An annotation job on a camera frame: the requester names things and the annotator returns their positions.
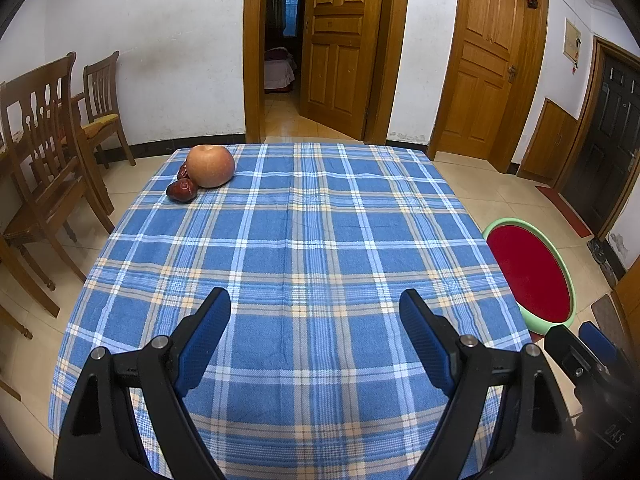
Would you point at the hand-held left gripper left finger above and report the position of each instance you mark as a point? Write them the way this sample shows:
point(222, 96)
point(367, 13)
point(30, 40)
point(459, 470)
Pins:
point(202, 340)

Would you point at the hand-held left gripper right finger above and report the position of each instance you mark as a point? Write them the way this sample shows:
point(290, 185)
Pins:
point(427, 342)

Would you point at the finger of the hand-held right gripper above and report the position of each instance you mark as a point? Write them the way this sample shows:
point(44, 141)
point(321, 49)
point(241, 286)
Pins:
point(600, 345)
point(572, 357)

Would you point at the grey floor mat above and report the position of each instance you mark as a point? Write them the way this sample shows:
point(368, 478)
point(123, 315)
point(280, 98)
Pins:
point(612, 317)

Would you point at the red stool with green rim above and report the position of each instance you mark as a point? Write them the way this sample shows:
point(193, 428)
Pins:
point(530, 270)

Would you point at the red floor mat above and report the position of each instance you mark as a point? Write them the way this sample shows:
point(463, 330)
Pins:
point(565, 210)

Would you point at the blue plaid tablecloth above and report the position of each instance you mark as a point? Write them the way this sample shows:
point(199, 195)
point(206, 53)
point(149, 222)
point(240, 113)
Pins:
point(310, 240)

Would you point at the big red date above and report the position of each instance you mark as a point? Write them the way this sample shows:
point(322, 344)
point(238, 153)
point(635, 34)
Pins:
point(181, 191)

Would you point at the small red date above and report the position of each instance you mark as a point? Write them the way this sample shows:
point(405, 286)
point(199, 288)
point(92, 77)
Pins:
point(183, 171)

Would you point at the large apple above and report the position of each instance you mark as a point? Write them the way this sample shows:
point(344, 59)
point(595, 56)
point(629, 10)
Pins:
point(211, 165)

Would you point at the low wooden cabinet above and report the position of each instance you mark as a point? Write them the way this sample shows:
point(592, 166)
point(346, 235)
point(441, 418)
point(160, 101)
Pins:
point(550, 145)

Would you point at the tall wooden chair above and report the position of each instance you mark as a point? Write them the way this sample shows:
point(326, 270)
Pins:
point(45, 195)

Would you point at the dark metal door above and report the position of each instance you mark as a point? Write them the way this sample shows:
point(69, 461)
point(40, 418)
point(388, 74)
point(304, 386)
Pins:
point(605, 130)

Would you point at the wooden chair with cushion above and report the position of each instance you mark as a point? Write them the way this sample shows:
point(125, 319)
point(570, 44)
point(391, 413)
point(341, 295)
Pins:
point(102, 120)

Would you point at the wooden panel door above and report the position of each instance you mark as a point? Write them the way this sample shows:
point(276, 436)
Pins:
point(340, 60)
point(485, 75)

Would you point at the bed with pink cover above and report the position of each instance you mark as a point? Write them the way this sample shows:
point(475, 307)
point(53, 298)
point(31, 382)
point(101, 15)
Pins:
point(279, 72)

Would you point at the window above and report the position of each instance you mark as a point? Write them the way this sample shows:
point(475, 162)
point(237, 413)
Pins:
point(291, 12)

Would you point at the wooden door frame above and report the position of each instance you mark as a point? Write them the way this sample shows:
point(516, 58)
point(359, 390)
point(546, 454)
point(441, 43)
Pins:
point(252, 60)

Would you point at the beige wall panel box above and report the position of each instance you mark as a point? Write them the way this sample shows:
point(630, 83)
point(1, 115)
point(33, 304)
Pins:
point(572, 40)

